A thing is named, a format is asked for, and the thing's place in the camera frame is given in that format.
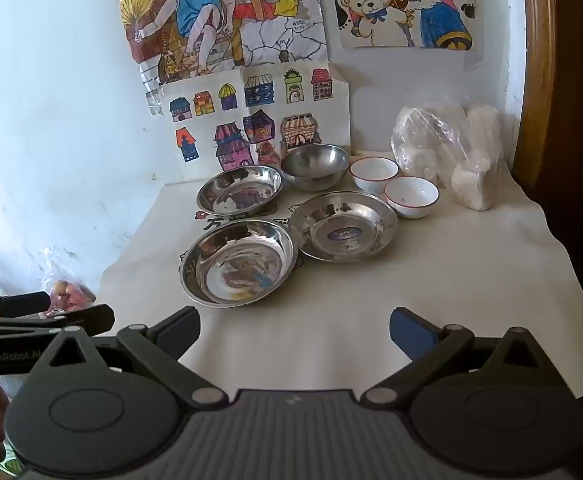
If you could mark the teddy bear wall poster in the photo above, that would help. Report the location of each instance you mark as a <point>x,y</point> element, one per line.
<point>401,5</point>

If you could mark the clear plastic bag white cups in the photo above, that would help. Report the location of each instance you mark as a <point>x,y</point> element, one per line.
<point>446,145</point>

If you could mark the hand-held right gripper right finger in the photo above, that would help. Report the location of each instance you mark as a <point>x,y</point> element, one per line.
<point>412,332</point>

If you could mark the stainless steel plate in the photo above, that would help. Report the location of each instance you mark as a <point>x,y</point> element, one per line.
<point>239,265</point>
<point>241,190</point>

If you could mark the coloured houses drawing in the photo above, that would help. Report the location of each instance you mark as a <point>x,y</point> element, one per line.
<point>251,105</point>

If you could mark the white bowl with red rim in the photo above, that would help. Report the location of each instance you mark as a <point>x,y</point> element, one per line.
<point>374,170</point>
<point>411,197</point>

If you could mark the child with fan wall poster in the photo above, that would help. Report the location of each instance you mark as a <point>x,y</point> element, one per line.
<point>211,15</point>

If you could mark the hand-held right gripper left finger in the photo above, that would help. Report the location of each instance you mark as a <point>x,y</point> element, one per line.
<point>179,331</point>

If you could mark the steel plate with blue label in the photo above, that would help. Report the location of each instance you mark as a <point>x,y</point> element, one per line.
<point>344,227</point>

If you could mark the stainless steel bowl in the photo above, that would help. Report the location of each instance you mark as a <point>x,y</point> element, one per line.
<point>314,167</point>

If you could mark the bag of pink snacks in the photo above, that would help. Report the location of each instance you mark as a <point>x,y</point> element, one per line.
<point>68,297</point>

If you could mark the white printed tablecloth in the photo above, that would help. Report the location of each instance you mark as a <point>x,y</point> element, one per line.
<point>471,270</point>

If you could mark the brown wooden frame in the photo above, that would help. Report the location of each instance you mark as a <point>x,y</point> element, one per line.
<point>546,85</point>

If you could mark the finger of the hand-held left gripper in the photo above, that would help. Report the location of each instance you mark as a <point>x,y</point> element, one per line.
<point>6,306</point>
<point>91,319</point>

